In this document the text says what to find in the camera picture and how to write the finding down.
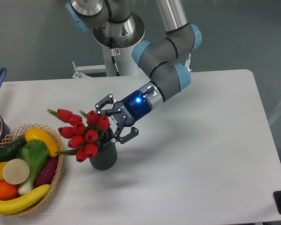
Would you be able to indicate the green bok choy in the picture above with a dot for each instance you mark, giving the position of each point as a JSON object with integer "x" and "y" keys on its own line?
{"x": 35, "y": 154}

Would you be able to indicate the dark green cucumber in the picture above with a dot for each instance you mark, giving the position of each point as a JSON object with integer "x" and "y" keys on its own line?
{"x": 10, "y": 151}

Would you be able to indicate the long yellow banana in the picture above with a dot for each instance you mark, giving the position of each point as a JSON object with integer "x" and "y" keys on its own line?
{"x": 21, "y": 203}

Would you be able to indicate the purple sweet potato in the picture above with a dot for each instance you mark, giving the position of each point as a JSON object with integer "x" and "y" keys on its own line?
{"x": 47, "y": 173}

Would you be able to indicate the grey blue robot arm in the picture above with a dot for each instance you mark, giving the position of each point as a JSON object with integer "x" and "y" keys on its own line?
{"x": 157, "y": 61}

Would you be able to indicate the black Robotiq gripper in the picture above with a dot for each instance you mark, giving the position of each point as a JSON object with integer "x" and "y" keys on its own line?
{"x": 125, "y": 112}

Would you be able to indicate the woven wicker basket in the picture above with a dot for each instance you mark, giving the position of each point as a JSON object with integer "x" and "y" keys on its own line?
{"x": 20, "y": 132}

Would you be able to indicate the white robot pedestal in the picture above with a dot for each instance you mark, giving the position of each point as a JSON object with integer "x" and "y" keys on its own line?
{"x": 117, "y": 41}

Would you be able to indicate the orange fruit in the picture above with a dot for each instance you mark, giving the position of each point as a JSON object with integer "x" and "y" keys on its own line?
{"x": 8, "y": 191}

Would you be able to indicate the white table clamp bracket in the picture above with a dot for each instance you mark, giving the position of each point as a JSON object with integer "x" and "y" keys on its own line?
{"x": 188, "y": 62}

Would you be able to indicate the beige round disc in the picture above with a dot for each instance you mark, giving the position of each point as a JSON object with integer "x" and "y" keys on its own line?
{"x": 15, "y": 171}

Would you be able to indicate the red tulip bouquet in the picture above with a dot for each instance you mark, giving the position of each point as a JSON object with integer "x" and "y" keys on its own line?
{"x": 86, "y": 133}

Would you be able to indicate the dark grey ribbed vase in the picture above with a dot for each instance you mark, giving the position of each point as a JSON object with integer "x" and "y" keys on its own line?
{"x": 106, "y": 156}

